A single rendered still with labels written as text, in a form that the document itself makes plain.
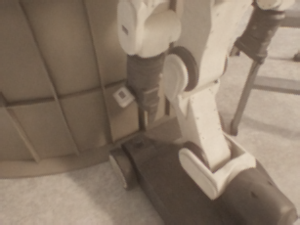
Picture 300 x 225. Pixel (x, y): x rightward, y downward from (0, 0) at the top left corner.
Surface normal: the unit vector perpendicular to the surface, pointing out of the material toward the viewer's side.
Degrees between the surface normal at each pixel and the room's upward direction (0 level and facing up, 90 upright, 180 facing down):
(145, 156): 45
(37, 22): 90
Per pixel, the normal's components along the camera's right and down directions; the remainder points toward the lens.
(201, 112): 0.47, 0.13
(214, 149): 0.38, -0.10
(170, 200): -0.02, -0.73
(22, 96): 0.17, 0.67
